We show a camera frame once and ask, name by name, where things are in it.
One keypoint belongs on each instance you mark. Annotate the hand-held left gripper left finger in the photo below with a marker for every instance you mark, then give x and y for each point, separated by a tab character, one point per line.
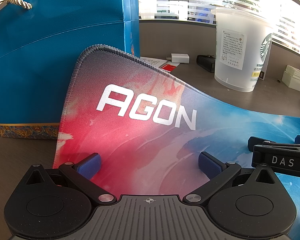
88	166

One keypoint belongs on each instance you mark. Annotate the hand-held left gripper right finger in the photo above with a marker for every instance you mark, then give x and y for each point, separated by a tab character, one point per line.
208	165

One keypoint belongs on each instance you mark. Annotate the colourful printed desk mat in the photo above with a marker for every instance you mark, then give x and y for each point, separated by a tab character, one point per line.
145	142

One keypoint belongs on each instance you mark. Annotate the small white box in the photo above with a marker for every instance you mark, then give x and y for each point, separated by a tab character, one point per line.
295	78

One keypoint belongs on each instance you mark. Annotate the frosted plastic cup green logo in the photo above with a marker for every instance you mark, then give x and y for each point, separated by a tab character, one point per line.
237	55

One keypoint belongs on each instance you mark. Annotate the small black box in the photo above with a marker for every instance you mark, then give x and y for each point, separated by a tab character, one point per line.
206	63

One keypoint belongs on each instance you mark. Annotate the red card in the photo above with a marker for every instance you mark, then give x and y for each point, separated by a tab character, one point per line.
169	68

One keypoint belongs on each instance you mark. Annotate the blue gift bag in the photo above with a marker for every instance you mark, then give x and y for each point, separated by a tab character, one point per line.
52	67

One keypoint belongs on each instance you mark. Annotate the white charger adapter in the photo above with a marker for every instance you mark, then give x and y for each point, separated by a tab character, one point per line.
178	58

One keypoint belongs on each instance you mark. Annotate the papers with red card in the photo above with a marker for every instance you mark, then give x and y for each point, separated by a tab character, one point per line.
152	61

